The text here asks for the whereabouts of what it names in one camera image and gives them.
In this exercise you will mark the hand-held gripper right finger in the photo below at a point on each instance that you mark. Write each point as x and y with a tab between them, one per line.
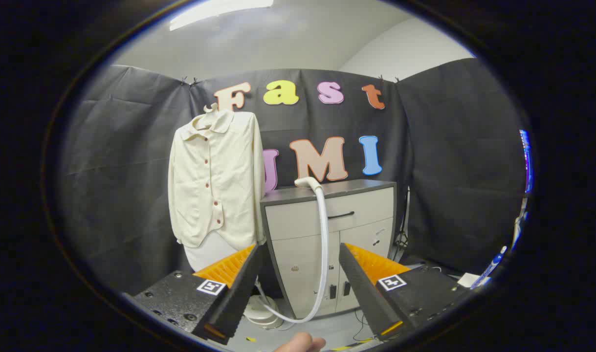
364	288

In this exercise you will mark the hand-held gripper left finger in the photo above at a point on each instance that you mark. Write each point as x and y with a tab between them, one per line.
239	293

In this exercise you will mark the white garment steamer base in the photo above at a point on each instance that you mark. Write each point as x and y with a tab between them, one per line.
261	313

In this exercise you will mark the white garment steamer head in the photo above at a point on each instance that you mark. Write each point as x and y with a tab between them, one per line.
322	220

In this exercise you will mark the cream button shirt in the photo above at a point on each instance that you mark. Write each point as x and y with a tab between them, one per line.
229	166

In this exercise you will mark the white plastic clothes hanger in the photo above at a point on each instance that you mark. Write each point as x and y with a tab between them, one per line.
210	109

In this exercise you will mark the white hanging board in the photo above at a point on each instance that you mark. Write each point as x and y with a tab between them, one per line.
209	252

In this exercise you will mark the grey beige cabinet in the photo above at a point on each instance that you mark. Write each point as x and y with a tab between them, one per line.
298	254

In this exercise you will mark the white box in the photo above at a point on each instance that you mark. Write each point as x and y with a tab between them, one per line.
468	280

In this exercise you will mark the blue and white strip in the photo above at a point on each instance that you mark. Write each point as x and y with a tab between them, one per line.
491	266

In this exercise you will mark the glowing monitor screen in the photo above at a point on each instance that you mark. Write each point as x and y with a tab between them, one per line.
526	161

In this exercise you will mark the ceiling light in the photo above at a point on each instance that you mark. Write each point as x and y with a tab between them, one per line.
214	10

